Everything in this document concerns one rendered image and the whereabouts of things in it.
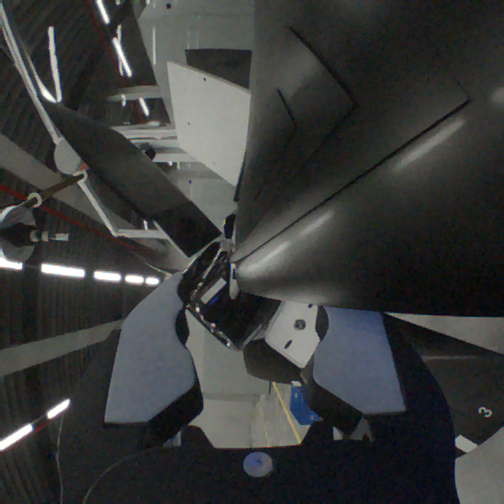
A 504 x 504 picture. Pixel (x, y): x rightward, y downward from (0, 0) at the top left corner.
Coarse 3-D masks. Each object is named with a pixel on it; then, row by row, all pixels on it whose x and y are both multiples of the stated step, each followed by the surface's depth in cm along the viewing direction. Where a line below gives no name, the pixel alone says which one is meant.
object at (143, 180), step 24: (72, 120) 26; (72, 144) 23; (96, 144) 28; (120, 144) 35; (96, 168) 25; (120, 168) 30; (144, 168) 35; (120, 192) 27; (144, 192) 31; (168, 192) 35; (144, 216) 28
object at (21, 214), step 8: (8, 208) 21; (16, 208) 22; (24, 208) 24; (0, 216) 20; (8, 216) 21; (16, 216) 22; (24, 216) 24; (32, 216) 25; (0, 224) 20; (8, 224) 21; (32, 224) 26; (0, 232) 20; (8, 232) 21; (0, 240) 20; (8, 240) 21; (0, 248) 20; (8, 248) 21; (16, 248) 23; (24, 248) 24; (32, 248) 26; (8, 256) 21; (16, 256) 23; (24, 256) 24
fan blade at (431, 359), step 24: (408, 336) 21; (432, 336) 19; (432, 360) 19; (456, 360) 17; (480, 360) 16; (456, 384) 17; (480, 384) 15; (456, 408) 17; (456, 432) 16; (480, 432) 14; (456, 456) 16
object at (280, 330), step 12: (276, 312) 30; (288, 312) 29; (300, 312) 28; (312, 312) 27; (276, 324) 30; (288, 324) 29; (312, 324) 27; (264, 336) 30; (276, 336) 30; (288, 336) 29; (300, 336) 28; (312, 336) 27; (276, 348) 29; (288, 348) 29; (300, 348) 28; (312, 348) 27; (300, 360) 28
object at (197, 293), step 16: (224, 224) 35; (208, 256) 29; (224, 256) 28; (192, 272) 28; (208, 272) 27; (224, 272) 27; (192, 288) 26; (208, 288) 26; (224, 288) 26; (192, 304) 26; (208, 304) 25; (224, 304) 26; (240, 304) 26; (256, 304) 27; (272, 304) 29; (208, 320) 25; (224, 320) 25; (240, 320) 26; (256, 320) 28; (224, 336) 26; (240, 336) 27
